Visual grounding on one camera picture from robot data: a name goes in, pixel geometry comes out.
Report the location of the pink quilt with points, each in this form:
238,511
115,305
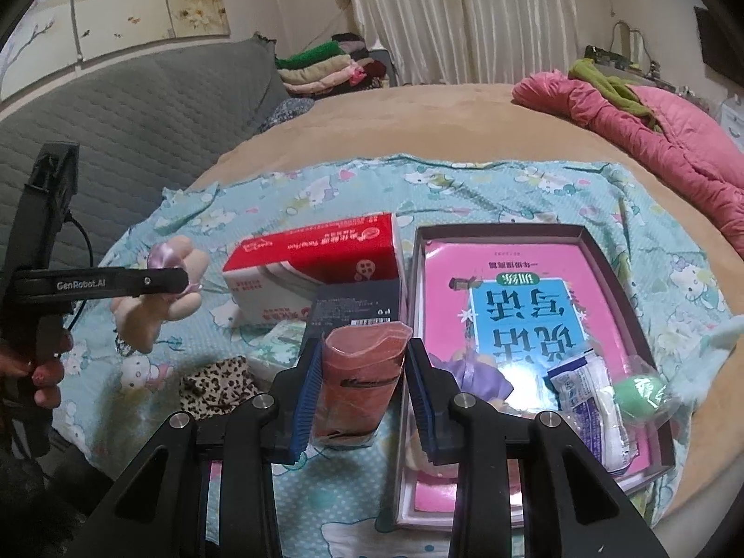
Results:
691,154

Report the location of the wall painting panels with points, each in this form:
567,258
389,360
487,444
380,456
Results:
54,35

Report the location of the stack of folded clothes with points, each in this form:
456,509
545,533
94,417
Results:
344,64

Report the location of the black wall television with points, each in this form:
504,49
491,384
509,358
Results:
717,52

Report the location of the pink plush toy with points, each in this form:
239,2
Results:
172,293

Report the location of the green cloth on quilt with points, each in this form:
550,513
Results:
615,91

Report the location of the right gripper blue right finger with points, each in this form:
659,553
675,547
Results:
419,375

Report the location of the pink cosmetic pouch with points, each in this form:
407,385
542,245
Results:
362,365

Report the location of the red white tissue box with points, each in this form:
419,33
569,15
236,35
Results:
275,277

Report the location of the beige bed blanket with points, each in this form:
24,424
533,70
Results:
480,123

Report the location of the leopard print scrunchie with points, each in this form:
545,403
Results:
217,389

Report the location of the blue white wipes packet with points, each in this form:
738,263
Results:
585,395

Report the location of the green white tissue pack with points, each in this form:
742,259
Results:
277,350

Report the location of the person's left hand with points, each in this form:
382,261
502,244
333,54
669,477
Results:
46,377

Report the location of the cluttered side table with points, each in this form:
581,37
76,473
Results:
628,54

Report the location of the white curtain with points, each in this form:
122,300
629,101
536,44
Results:
452,42

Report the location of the dark blue small box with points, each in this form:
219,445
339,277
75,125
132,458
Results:
358,303

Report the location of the green round sponge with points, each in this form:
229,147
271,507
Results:
640,398

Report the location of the white drawer cabinet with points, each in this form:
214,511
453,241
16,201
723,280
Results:
731,119

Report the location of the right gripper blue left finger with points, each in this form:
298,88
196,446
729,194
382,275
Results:
309,380

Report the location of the Hello Kitty blue sheet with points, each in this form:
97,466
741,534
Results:
113,399

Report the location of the pink box lid tray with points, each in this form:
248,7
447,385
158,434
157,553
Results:
525,297

